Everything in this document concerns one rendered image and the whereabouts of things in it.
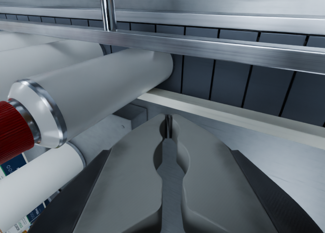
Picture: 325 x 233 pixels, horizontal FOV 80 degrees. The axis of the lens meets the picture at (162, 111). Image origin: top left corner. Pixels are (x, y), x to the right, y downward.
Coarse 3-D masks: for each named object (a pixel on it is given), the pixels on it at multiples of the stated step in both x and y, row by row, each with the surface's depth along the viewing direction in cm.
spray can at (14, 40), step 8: (16, 32) 26; (0, 40) 24; (8, 40) 24; (16, 40) 25; (24, 40) 26; (32, 40) 26; (40, 40) 27; (48, 40) 28; (56, 40) 29; (0, 48) 23; (8, 48) 24
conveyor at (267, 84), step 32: (160, 32) 23; (192, 32) 22; (224, 32) 20; (256, 32) 19; (192, 64) 23; (224, 64) 21; (192, 96) 25; (224, 96) 23; (256, 96) 21; (288, 96) 19; (320, 96) 18
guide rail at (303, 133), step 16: (144, 96) 24; (160, 96) 23; (176, 96) 23; (192, 112) 22; (208, 112) 21; (224, 112) 20; (240, 112) 20; (256, 112) 20; (256, 128) 19; (272, 128) 18; (288, 128) 18; (304, 128) 17; (320, 128) 18; (320, 144) 17
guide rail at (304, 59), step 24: (0, 24) 25; (24, 24) 23; (48, 24) 21; (144, 48) 16; (168, 48) 15; (192, 48) 14; (216, 48) 13; (240, 48) 12; (264, 48) 12; (288, 48) 11; (312, 48) 11; (312, 72) 11
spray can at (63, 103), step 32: (96, 64) 16; (128, 64) 18; (160, 64) 21; (32, 96) 12; (64, 96) 13; (96, 96) 14; (128, 96) 18; (0, 128) 10; (32, 128) 12; (64, 128) 12; (0, 160) 11
